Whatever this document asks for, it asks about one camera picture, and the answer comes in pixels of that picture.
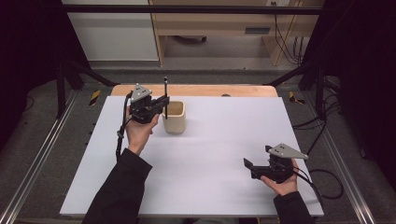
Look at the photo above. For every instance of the black curtain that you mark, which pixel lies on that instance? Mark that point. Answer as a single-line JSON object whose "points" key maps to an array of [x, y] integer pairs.
{"points": [[28, 46], [364, 62]]}

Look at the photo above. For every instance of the white table mat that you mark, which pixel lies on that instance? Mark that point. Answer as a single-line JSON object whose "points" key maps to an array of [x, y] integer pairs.
{"points": [[202, 168]]}

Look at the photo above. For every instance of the person's right hand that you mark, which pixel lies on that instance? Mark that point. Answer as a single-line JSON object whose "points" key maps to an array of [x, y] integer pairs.
{"points": [[285, 186]]}

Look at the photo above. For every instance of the aluminium rail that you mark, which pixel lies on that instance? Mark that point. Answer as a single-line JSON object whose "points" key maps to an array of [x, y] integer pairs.
{"points": [[348, 180], [37, 155]]}

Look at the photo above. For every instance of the yellow black tape piece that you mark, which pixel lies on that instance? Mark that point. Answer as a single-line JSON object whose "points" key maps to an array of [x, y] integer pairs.
{"points": [[95, 97], [294, 97]]}

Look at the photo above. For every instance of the black stand leg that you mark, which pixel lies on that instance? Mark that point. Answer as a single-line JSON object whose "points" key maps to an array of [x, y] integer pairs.
{"points": [[77, 74], [308, 77]]}

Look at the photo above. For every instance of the white cabinet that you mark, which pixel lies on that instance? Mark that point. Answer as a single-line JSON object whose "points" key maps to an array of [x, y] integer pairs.
{"points": [[115, 34]]}

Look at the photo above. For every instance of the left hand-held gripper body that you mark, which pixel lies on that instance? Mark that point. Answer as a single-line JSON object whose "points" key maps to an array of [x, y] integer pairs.
{"points": [[141, 104]]}

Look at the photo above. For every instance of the person's left hand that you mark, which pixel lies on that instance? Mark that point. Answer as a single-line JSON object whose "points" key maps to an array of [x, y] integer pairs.
{"points": [[138, 133]]}

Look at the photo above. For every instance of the black pen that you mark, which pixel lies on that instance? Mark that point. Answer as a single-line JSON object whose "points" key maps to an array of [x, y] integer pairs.
{"points": [[165, 90]]}

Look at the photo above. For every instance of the cream square cup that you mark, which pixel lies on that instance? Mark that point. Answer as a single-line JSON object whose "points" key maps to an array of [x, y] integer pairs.
{"points": [[175, 123]]}

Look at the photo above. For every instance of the wooden desk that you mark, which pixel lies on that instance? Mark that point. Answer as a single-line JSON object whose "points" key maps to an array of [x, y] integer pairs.
{"points": [[218, 21]]}

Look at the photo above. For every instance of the black frame crossbar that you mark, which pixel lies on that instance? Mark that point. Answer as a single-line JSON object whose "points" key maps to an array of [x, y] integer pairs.
{"points": [[186, 9]]}

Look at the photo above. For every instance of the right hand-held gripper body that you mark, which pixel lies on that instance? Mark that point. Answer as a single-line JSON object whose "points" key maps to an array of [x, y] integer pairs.
{"points": [[277, 165]]}

